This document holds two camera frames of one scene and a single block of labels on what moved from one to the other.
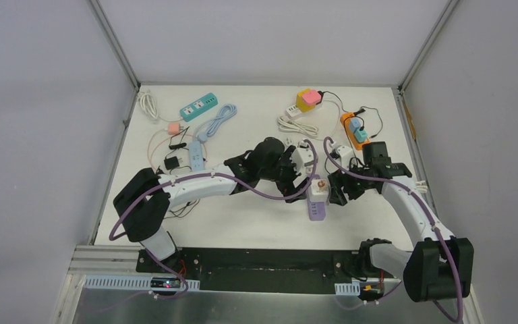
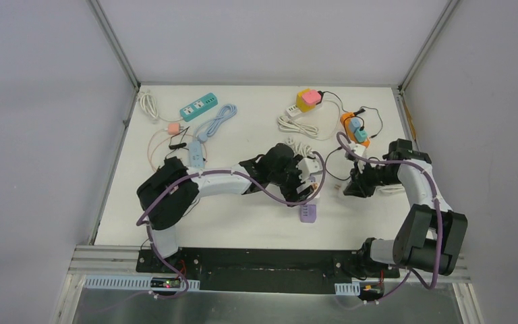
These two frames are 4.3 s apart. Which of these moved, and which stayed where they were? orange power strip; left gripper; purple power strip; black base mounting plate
Moved: purple power strip
Stayed: orange power strip; black base mounting plate; left gripper
